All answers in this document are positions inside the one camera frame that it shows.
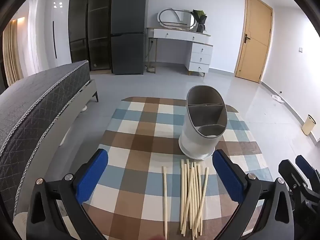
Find dark glass-door cabinet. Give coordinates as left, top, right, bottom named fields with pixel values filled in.
left=68, top=0, right=113, bottom=71

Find checkered tablecloth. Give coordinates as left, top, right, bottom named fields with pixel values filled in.
left=54, top=96, right=274, bottom=240

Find grey white utensil holder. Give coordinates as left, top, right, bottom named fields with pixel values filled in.
left=178, top=85, right=227, bottom=160

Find dark grey quilted mattress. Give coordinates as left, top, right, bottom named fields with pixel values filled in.
left=0, top=60, right=91, bottom=155

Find white wardrobe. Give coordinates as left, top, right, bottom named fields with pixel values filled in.
left=26, top=0, right=73, bottom=77

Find wooden chopstick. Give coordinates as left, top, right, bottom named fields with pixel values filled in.
left=162, top=166, right=168, bottom=239

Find oval vanity mirror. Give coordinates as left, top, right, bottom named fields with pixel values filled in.
left=157, top=8, right=198, bottom=30

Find wooden door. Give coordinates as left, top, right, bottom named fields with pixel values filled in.
left=234, top=0, right=273, bottom=83

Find white vanity desk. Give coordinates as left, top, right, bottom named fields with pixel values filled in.
left=146, top=27, right=214, bottom=77

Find bunch of wooden chopsticks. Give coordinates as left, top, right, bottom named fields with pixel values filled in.
left=179, top=159, right=210, bottom=238

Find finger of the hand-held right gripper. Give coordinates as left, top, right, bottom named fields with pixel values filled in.
left=278, top=159, right=320, bottom=205
left=296, top=155, right=320, bottom=192

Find dark grey refrigerator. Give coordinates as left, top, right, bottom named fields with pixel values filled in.
left=111, top=0, right=150, bottom=75

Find beige curtain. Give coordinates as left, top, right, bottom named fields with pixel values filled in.
left=2, top=17, right=25, bottom=87

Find grey upholstered bed frame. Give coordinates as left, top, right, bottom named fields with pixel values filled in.
left=11, top=79, right=99, bottom=220

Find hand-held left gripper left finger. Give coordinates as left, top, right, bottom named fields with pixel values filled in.
left=26, top=148, right=109, bottom=240

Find cream trash bin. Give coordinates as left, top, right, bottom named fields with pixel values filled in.
left=301, top=114, right=317, bottom=135

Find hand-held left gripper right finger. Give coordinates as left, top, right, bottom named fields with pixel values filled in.
left=212, top=149, right=294, bottom=240

